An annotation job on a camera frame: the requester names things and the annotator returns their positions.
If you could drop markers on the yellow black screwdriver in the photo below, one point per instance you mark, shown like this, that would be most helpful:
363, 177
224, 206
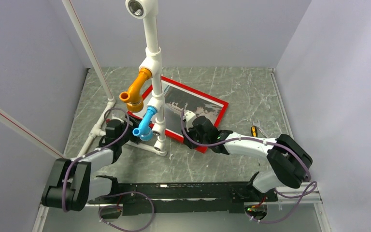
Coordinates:
254, 131

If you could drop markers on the white pole with red stripe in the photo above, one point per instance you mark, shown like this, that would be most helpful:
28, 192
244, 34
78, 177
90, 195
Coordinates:
78, 26

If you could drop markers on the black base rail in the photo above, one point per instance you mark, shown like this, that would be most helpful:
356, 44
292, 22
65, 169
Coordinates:
187, 197

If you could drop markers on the silver open-end wrench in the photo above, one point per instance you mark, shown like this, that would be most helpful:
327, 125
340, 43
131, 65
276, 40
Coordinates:
257, 124

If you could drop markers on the white pipe stand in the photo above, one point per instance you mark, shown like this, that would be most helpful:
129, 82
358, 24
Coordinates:
147, 11

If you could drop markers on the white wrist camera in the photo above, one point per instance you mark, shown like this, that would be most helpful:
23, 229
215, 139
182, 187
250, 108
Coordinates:
113, 122
189, 117

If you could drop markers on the blue pipe elbow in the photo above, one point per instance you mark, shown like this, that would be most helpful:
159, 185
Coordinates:
143, 131

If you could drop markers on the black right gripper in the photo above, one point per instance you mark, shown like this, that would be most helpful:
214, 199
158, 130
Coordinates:
190, 144

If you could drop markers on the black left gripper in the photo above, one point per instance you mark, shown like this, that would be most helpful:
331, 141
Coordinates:
136, 123

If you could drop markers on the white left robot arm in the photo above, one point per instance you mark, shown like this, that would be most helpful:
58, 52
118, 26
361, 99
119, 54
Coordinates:
70, 184

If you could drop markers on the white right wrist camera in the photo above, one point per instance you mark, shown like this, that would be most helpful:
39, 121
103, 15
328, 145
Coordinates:
189, 117

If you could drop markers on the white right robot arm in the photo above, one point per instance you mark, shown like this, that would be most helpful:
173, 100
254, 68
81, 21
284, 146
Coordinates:
289, 162

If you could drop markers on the black and white photo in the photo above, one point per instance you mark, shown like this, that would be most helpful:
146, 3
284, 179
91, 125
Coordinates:
192, 102

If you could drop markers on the aluminium extrusion frame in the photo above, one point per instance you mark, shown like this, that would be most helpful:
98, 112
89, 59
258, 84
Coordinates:
309, 216

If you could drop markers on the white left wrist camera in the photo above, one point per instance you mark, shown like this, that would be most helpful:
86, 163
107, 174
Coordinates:
113, 122

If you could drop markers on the orange pipe elbow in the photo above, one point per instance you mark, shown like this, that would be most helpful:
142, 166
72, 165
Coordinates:
132, 97

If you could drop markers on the white diagonal pole left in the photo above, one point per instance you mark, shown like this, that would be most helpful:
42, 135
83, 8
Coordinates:
23, 131

